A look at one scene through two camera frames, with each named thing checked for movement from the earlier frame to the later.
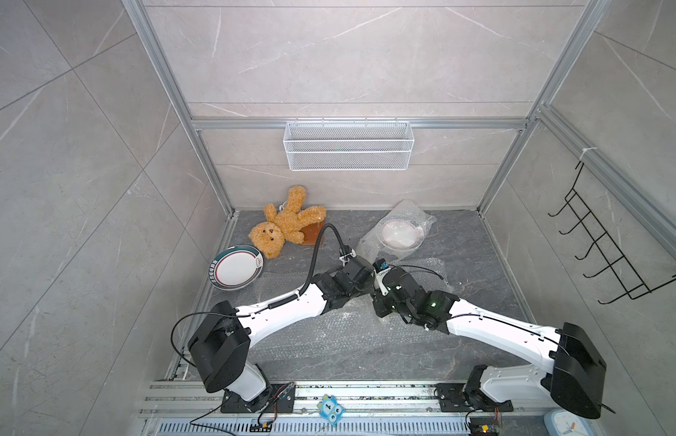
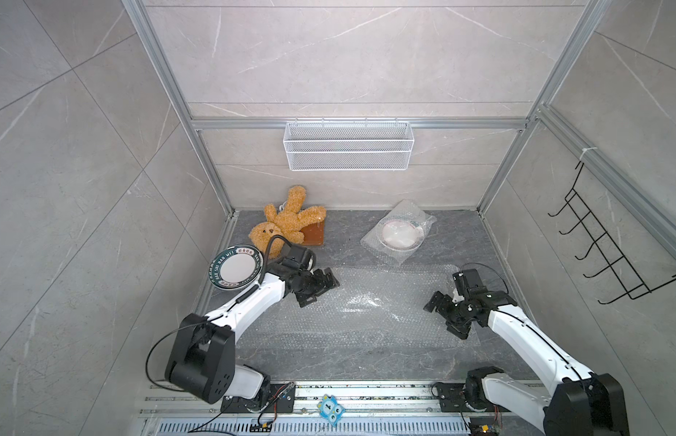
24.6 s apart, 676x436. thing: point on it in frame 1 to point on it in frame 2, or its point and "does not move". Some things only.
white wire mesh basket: x=348 y=146 does not move
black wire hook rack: x=632 y=282 does not move
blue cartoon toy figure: x=330 y=409 does not move
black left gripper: x=367 y=283 to x=323 y=285
